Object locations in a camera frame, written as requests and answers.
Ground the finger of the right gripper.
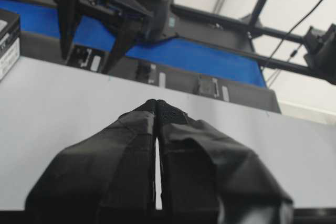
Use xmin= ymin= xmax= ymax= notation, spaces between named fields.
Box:
xmin=57 ymin=0 xmax=82 ymax=59
xmin=102 ymin=19 xmax=142 ymax=74

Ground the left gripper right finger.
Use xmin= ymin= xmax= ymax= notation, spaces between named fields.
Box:
xmin=156 ymin=100 xmax=293 ymax=223

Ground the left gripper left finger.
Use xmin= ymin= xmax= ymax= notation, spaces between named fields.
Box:
xmin=25 ymin=99 xmax=156 ymax=223

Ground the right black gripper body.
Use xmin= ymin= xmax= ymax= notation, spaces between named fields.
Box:
xmin=54 ymin=0 xmax=154 ymax=23

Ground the black dynamixel box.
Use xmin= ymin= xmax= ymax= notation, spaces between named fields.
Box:
xmin=66 ymin=45 xmax=107 ymax=73
xmin=194 ymin=76 xmax=230 ymax=102
xmin=0 ymin=9 xmax=21 ymax=80
xmin=135 ymin=62 xmax=166 ymax=88

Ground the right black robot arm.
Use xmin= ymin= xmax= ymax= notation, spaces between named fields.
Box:
xmin=54 ymin=0 xmax=174 ymax=74

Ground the black base board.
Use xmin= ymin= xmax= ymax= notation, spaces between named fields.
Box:
xmin=21 ymin=31 xmax=281 ymax=113

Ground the black Dynamixel box on white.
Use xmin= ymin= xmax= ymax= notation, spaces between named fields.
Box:
xmin=0 ymin=9 xmax=21 ymax=80

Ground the white base board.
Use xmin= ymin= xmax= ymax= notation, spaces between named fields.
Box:
xmin=1 ymin=57 xmax=335 ymax=210

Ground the blue table cloth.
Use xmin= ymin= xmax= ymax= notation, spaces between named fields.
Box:
xmin=1 ymin=0 xmax=266 ymax=88

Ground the black metal frame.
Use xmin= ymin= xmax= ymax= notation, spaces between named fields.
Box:
xmin=173 ymin=0 xmax=313 ymax=78

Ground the black hanging cable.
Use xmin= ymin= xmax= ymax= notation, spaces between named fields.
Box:
xmin=262 ymin=0 xmax=336 ymax=88

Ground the black camera on frame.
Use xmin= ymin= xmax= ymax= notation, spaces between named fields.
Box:
xmin=303 ymin=24 xmax=335 ymax=85

